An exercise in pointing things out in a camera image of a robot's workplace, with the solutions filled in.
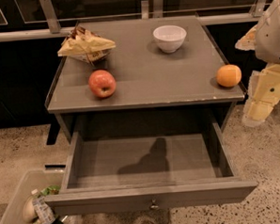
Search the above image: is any grey drawer cabinet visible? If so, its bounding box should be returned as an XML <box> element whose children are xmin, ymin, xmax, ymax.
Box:
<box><xmin>45</xmin><ymin>16</ymin><xmax>244</xmax><ymax>138</ymax></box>

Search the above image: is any metal drawer knob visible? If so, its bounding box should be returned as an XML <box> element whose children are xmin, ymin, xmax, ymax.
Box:
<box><xmin>149</xmin><ymin>199</ymin><xmax>159</xmax><ymax>211</ymax></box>

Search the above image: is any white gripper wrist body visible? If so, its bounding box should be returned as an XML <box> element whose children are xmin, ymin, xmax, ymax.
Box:
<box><xmin>256</xmin><ymin>0</ymin><xmax>280</xmax><ymax>63</ymax></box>

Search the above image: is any green wrapper in bin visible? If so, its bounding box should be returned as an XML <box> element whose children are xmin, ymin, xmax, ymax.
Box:
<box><xmin>40</xmin><ymin>185</ymin><xmax>60</xmax><ymax>196</ymax></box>

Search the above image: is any yellow chip bag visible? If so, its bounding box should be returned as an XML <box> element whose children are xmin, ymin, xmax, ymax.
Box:
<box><xmin>58</xmin><ymin>25</ymin><xmax>116</xmax><ymax>64</ymax></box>

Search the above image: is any metal railing frame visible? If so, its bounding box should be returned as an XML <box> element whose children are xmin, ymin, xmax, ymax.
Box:
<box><xmin>0</xmin><ymin>0</ymin><xmax>272</xmax><ymax>41</ymax></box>

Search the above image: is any beige round item in bin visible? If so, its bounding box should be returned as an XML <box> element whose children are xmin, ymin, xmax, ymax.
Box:
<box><xmin>22</xmin><ymin>197</ymin><xmax>38</xmax><ymax>223</ymax></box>

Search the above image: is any red apple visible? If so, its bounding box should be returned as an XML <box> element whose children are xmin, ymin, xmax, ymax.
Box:
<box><xmin>88</xmin><ymin>70</ymin><xmax>117</xmax><ymax>98</ymax></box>

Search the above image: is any clear plastic bin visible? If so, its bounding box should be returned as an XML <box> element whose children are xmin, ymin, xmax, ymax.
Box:
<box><xmin>0</xmin><ymin>169</ymin><xmax>82</xmax><ymax>224</ymax></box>

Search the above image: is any open grey top drawer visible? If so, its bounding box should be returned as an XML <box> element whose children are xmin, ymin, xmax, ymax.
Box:
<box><xmin>46</xmin><ymin>118</ymin><xmax>257</xmax><ymax>215</ymax></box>

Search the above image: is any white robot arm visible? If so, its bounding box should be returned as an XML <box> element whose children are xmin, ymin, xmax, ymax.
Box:
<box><xmin>235</xmin><ymin>0</ymin><xmax>280</xmax><ymax>127</ymax></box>

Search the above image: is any white ceramic bowl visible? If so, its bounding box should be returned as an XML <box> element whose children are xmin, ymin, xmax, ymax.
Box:
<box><xmin>153</xmin><ymin>24</ymin><xmax>187</xmax><ymax>53</ymax></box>

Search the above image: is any orange fruit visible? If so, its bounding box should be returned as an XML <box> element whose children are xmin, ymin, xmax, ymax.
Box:
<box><xmin>215</xmin><ymin>65</ymin><xmax>241</xmax><ymax>88</ymax></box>

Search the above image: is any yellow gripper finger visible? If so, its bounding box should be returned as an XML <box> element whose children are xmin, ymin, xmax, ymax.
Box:
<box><xmin>234</xmin><ymin>25</ymin><xmax>257</xmax><ymax>51</ymax></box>
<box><xmin>242</xmin><ymin>63</ymin><xmax>280</xmax><ymax>127</ymax></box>

